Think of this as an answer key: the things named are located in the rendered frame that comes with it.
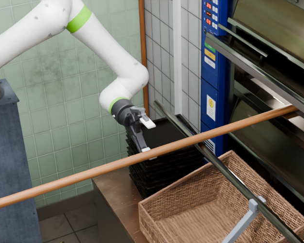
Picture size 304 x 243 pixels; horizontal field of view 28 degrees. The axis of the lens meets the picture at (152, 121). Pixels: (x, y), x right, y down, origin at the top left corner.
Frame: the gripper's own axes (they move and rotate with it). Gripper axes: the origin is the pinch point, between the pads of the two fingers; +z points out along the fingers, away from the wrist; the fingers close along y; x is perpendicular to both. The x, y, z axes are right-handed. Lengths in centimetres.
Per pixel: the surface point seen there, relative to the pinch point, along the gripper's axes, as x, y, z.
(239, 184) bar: -14.8, 1.9, 34.2
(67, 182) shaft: 34.9, -0.5, 8.2
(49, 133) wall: 8, 61, -117
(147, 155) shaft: 5.5, -1.0, 8.0
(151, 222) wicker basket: -2.5, 47.2, -9.1
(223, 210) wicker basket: -41, 60, -14
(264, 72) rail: -37.8, -24.1, 13.5
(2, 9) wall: 21, -15, -117
